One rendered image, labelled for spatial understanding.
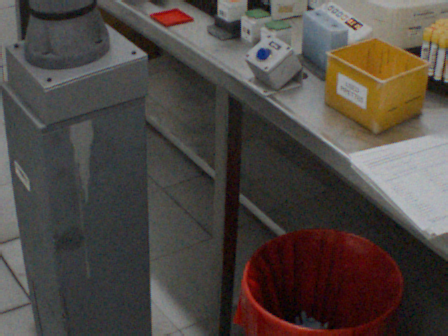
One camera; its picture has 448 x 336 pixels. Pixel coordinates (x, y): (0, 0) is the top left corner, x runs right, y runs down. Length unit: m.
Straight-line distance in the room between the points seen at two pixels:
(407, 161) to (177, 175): 1.62
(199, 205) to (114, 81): 1.32
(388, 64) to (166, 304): 1.10
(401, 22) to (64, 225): 0.75
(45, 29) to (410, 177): 0.64
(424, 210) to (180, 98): 1.64
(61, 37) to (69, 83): 0.08
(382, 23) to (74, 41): 0.61
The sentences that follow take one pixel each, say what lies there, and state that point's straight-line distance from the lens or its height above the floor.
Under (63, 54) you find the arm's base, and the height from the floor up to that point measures 0.98.
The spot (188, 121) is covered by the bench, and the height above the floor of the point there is 0.27.
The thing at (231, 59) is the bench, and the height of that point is 0.87.
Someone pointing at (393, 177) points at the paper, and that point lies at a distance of 1.23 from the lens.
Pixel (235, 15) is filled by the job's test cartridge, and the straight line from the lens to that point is 1.65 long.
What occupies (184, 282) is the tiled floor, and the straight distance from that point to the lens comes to 2.37.
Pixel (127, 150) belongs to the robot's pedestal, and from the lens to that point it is 1.47.
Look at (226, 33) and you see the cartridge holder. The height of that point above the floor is 0.89.
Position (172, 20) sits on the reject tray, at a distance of 1.73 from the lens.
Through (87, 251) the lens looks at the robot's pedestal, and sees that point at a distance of 1.54.
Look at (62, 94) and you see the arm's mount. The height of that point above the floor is 0.92.
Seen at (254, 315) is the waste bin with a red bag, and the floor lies 0.41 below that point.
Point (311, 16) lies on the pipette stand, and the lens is 1.53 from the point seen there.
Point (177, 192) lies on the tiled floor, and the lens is 2.72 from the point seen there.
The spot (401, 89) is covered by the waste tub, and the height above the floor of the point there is 0.95.
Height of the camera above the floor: 1.55
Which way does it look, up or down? 34 degrees down
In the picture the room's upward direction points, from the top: 1 degrees counter-clockwise
